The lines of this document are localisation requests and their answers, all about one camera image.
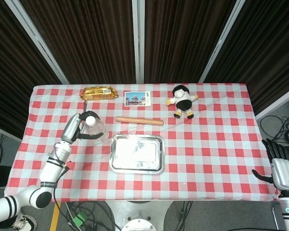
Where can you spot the stainless steel tray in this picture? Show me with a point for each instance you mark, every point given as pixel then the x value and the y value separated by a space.
pixel 137 154

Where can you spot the grey metal rod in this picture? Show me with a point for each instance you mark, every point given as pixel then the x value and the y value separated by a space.
pixel 275 219

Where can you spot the silver partition post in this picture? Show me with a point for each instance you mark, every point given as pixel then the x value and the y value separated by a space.
pixel 36 39
pixel 138 41
pixel 221 41

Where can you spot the dark brown curtain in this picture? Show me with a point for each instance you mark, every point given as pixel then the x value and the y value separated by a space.
pixel 180 41
pixel 86 41
pixel 12 72
pixel 262 53

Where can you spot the green plastic connector box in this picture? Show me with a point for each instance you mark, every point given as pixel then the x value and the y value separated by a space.
pixel 80 219

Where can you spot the transparent plastic bottle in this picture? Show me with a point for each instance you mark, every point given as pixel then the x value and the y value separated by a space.
pixel 97 128

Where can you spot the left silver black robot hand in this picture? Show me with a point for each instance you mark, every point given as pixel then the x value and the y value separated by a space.
pixel 71 127

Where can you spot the wooden rolling pin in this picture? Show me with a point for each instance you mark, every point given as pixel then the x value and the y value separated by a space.
pixel 139 120

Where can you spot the golden biscuit packet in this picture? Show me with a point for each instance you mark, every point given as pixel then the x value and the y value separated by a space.
pixel 98 93

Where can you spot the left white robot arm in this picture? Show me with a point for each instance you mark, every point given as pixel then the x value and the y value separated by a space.
pixel 50 168

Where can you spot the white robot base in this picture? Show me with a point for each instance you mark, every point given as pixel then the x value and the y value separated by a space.
pixel 139 216

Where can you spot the black white sneaker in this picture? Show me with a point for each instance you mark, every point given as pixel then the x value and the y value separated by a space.
pixel 26 222

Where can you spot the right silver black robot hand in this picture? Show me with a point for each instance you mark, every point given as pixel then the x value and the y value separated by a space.
pixel 284 175

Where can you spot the black white plush doll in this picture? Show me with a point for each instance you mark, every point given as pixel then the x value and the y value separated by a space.
pixel 183 102

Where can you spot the yellow floor tape strip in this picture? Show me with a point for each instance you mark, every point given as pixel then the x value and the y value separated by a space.
pixel 55 216

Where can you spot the picture postcard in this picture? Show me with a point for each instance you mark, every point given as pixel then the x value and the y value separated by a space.
pixel 137 99

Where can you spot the red white checkered tablecloth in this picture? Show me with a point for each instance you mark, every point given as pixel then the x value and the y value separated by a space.
pixel 195 156

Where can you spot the thin metal rod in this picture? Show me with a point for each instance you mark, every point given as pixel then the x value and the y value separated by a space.
pixel 86 106

